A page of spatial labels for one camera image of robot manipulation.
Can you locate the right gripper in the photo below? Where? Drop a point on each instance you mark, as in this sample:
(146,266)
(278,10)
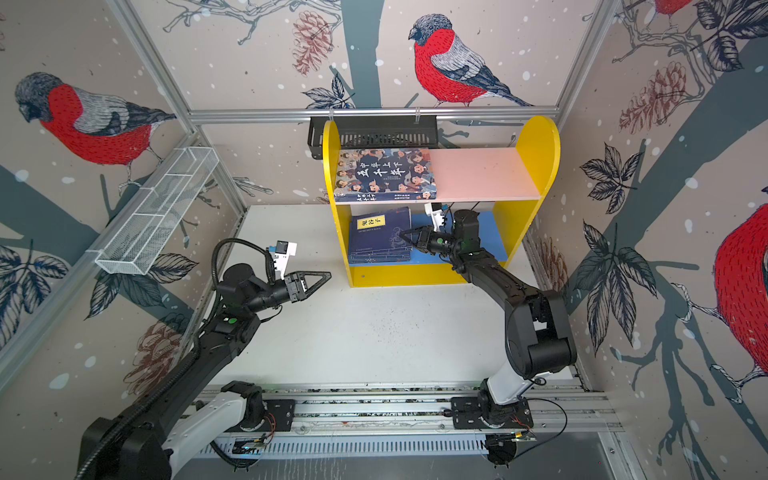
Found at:
(428,240)

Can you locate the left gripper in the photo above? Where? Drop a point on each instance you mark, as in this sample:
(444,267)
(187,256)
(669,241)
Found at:
(298,291)

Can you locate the blue book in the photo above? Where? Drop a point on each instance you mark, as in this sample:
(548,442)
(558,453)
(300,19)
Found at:
(379,233)
(378,258)

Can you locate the large illustrated box book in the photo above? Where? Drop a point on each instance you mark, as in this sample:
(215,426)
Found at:
(385,174)

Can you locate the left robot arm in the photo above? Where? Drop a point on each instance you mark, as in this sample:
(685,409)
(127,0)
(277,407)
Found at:
(143,441)

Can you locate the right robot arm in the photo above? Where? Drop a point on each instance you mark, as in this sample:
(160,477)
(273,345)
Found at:
(538,338)

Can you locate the yellow pink blue bookshelf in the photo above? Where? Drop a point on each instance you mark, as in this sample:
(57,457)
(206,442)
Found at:
(514,180)

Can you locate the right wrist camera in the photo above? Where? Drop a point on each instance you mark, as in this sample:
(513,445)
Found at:
(436,213)

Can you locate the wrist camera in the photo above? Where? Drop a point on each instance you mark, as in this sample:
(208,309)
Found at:
(436,213)
(281,252)

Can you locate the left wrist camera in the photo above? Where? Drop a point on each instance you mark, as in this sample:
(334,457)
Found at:
(281,252)

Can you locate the black slotted wall basket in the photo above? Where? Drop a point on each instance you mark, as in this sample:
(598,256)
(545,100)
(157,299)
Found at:
(361,132)

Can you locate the white wire mesh basket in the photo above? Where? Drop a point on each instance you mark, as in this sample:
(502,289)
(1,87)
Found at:
(141,238)

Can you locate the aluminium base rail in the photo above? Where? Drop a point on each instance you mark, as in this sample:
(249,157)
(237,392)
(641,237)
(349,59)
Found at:
(358,422)

